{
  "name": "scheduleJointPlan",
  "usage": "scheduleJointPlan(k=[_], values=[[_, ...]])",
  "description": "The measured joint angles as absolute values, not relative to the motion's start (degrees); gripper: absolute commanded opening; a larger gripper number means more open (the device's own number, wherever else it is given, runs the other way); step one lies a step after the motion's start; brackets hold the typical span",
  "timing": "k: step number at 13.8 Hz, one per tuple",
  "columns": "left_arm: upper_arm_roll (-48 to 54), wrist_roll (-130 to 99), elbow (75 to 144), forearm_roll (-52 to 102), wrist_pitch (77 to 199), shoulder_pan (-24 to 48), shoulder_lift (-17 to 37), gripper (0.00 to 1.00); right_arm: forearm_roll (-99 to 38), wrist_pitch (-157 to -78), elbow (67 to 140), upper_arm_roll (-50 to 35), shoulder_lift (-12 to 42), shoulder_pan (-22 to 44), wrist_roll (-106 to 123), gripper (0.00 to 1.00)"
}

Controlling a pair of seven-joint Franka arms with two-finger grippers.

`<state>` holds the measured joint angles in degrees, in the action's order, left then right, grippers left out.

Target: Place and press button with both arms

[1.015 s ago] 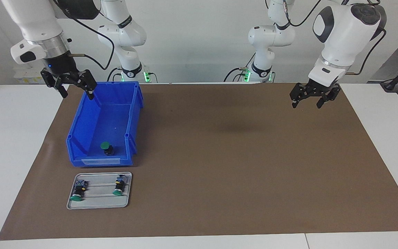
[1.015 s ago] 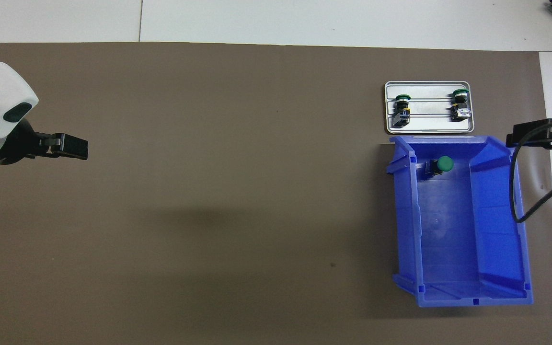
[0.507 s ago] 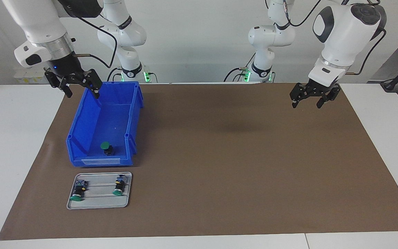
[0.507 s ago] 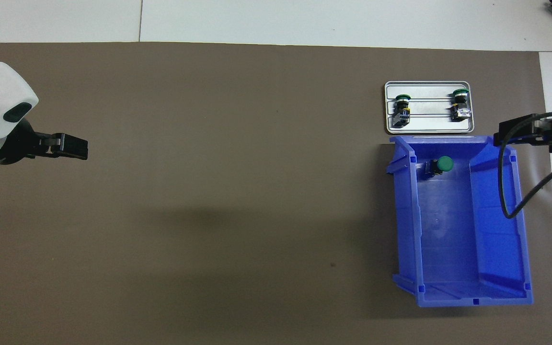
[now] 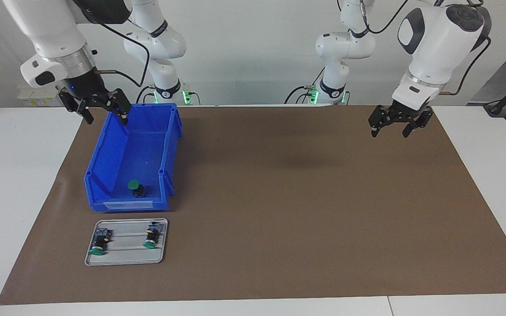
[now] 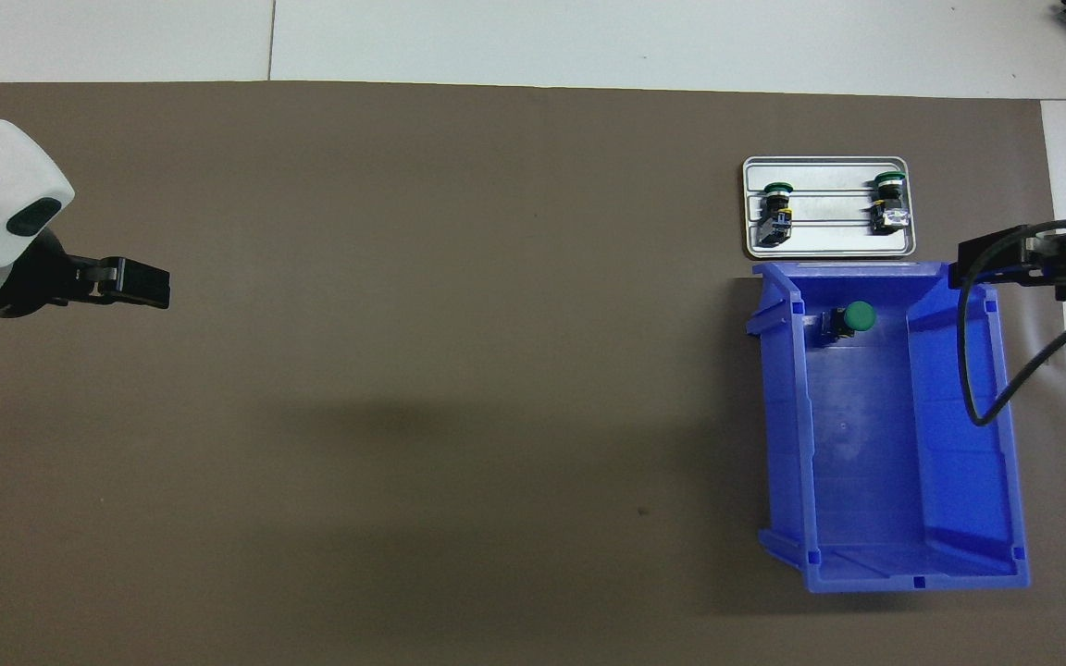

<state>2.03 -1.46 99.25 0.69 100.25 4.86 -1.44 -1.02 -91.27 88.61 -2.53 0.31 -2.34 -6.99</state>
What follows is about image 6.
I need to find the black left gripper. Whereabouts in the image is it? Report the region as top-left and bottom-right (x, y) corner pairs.
(0, 227), (172, 319)

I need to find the green push button switch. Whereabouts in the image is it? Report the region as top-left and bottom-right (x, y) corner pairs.
(819, 300), (877, 346)
(755, 182), (795, 248)
(870, 171), (912, 235)

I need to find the silver metal tray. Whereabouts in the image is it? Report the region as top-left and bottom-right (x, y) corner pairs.
(742, 155), (918, 259)

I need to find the blue plastic storage bin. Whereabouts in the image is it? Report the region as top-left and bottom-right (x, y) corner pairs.
(746, 261), (1032, 594)

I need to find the brown table mat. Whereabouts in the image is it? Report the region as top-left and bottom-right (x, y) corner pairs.
(0, 81), (1066, 666)

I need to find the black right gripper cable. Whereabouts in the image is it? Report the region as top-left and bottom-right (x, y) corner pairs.
(956, 216), (1066, 428)

